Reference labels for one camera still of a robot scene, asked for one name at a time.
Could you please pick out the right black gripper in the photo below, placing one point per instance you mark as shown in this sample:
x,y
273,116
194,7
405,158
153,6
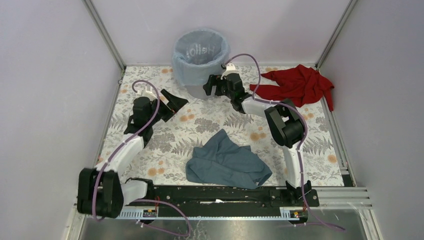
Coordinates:
x,y
214,80

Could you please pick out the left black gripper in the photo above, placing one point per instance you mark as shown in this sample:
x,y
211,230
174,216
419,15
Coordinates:
x,y
174,104

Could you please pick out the grey plastic trash bin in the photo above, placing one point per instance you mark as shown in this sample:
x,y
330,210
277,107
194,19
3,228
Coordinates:
x,y
198,92

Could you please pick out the light blue plastic trash bag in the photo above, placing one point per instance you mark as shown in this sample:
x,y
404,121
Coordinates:
x,y
198,54

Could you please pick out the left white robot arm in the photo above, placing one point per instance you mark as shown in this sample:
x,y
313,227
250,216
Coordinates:
x,y
100,191

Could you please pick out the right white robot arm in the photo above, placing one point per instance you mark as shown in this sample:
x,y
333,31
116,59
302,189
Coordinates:
x,y
287,127

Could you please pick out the floral patterned table mat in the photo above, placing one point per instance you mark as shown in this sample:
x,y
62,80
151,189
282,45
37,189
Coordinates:
x,y
171,146

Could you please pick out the blue-grey cloth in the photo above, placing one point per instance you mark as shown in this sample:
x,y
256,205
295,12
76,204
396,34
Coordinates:
x,y
222,162

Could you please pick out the red cloth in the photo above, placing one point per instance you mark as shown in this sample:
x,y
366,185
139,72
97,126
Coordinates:
x,y
301,84

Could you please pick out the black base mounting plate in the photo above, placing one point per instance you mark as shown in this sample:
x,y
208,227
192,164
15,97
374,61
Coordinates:
x,y
207,197

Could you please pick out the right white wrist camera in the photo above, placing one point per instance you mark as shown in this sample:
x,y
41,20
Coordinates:
x,y
230,68

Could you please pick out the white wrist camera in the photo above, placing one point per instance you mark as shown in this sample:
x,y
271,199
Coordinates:
x,y
149,93
230,68

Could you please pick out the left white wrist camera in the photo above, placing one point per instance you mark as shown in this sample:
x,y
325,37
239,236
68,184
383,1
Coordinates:
x,y
149,93

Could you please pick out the aluminium slotted rail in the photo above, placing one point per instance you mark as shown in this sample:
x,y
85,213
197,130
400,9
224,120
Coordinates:
x,y
232,213

